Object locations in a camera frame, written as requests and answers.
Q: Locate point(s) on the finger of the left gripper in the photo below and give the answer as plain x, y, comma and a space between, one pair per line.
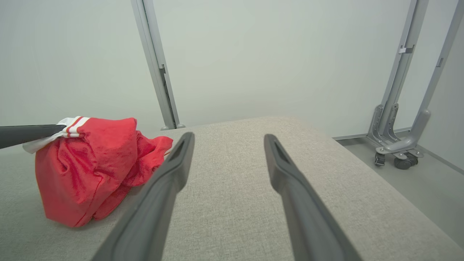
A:
21, 134

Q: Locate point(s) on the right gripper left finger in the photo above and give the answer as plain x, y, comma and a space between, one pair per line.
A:
152, 217

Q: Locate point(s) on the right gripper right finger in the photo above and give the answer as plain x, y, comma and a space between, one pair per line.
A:
308, 224

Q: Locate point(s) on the red shirt striped white trim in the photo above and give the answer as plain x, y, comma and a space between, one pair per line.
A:
90, 163

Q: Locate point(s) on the black caster wheel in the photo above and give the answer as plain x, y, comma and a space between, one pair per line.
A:
404, 162
380, 159

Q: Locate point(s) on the grey partition post with leg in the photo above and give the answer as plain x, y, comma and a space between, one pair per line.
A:
398, 72
418, 130

